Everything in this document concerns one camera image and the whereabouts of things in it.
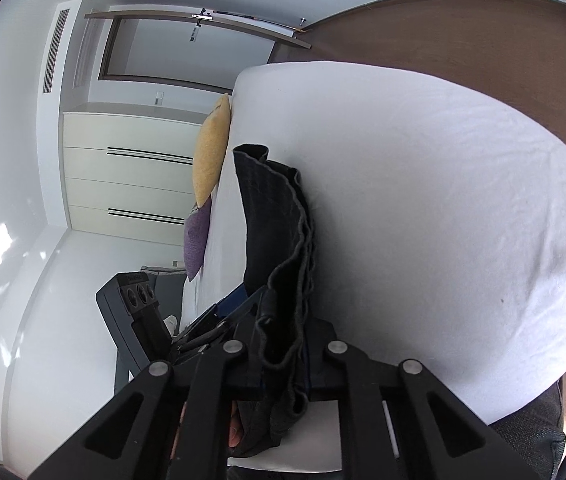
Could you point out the brown door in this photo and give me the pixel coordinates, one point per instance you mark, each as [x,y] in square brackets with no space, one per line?
[163,21]

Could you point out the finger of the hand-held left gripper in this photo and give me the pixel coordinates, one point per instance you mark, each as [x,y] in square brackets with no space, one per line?
[235,302]
[203,327]

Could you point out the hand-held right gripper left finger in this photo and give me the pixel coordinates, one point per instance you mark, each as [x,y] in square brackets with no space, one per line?
[245,360]

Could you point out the black pants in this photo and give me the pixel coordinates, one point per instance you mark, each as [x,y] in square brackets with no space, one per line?
[273,220]

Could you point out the cream wardrobe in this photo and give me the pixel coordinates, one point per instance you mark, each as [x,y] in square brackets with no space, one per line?
[113,180]

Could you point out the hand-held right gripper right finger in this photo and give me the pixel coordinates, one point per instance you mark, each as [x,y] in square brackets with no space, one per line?
[320,355]

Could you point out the grey headboard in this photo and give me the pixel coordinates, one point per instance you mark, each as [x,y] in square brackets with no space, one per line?
[165,285]

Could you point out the purple pillow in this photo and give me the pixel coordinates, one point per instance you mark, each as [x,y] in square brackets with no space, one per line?
[198,240]

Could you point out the white bed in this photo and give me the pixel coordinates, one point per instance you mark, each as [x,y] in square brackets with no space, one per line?
[438,210]

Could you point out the person's left hand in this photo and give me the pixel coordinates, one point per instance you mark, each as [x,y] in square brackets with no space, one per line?
[235,425]

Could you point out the white air vent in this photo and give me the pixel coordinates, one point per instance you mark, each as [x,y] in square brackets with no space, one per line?
[55,50]

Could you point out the black mesh chair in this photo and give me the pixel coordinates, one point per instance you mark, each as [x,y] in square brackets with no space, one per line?
[528,435]

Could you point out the yellow pillow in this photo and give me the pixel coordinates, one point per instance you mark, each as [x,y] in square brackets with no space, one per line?
[210,150]

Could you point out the metal door stopper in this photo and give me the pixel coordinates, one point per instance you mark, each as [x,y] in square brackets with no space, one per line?
[303,22]

